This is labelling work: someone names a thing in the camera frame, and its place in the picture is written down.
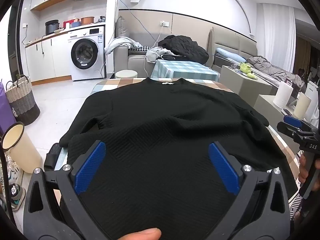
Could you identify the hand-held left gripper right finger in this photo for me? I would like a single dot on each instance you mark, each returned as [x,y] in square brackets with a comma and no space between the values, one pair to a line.
[225,170]

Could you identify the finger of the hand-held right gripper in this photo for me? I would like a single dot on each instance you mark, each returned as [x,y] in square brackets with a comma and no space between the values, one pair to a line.
[287,130]
[292,121]

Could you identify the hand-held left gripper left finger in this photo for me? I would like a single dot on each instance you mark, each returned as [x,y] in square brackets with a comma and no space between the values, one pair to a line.
[88,170]

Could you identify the black knit sweater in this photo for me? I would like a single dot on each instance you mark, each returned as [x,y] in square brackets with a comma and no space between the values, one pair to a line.
[162,142]

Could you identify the grey clothes pile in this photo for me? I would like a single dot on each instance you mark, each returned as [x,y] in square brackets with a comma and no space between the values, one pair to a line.
[153,53]

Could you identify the person's right hand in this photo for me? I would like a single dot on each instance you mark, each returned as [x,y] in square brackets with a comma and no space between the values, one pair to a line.
[302,170]

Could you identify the person's left hand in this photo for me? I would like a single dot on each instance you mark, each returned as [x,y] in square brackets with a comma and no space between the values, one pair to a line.
[142,234]

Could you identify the cream cylinder appliance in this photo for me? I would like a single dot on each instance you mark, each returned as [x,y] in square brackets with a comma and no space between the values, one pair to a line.
[302,106]

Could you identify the white paper towel roll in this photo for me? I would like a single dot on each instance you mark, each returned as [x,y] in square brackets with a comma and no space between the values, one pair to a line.
[282,95]

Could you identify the black slipper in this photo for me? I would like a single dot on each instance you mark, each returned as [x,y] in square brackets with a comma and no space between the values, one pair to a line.
[53,157]

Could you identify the grey duvet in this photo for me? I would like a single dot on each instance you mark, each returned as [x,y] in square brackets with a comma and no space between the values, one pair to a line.
[272,68]

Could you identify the grey cabinet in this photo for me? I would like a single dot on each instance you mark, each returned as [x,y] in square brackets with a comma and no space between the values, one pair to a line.
[245,85]

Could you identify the cream waste bin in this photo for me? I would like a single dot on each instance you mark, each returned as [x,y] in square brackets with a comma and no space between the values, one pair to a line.
[23,152]

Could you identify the green plush toy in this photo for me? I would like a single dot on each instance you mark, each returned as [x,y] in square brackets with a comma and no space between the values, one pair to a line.
[246,68]

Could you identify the white sneaker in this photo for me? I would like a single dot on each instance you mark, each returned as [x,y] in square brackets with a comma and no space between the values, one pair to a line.
[11,170]

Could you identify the white curtain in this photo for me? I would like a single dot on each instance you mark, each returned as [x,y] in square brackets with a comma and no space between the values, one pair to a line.
[278,35]

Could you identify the brown blue checked tablecloth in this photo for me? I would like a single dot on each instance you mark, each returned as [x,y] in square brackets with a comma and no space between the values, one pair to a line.
[117,83]

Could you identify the light blue pillow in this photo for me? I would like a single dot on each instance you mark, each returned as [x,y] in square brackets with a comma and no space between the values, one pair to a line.
[230,53]

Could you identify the woven laundry basket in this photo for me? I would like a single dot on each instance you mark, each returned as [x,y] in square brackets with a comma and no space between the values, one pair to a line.
[22,100]

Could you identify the beige bed headboard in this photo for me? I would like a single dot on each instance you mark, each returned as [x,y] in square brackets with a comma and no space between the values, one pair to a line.
[230,40]

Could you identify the round white stool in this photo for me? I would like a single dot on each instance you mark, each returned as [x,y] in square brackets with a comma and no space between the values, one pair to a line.
[126,74]

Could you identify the purple bag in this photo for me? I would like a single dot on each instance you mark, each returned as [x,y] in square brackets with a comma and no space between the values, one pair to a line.
[5,110]

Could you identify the small blue checkered table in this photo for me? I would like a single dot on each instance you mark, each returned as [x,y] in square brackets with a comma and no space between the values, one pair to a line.
[185,68]

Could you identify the grey sofa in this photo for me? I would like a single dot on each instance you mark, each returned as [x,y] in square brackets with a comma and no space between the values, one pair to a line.
[121,60]

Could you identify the white washing machine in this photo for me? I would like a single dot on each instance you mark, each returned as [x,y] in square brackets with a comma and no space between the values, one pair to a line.
[86,55]

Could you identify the white kitchen counter cabinet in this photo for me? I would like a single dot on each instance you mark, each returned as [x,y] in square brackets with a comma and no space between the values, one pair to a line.
[45,60]

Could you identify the black puffer jacket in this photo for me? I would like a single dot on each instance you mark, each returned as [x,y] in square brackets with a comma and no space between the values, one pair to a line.
[185,46]

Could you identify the red box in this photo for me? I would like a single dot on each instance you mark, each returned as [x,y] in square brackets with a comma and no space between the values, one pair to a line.
[68,24]

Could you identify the black cooking pot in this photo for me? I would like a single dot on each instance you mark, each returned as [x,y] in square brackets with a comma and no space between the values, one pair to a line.
[52,27]

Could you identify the copper pot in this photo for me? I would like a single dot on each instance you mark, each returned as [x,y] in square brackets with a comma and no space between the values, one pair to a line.
[87,20]

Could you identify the white wall socket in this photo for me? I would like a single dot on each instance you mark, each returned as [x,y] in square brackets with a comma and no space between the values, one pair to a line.
[164,24]

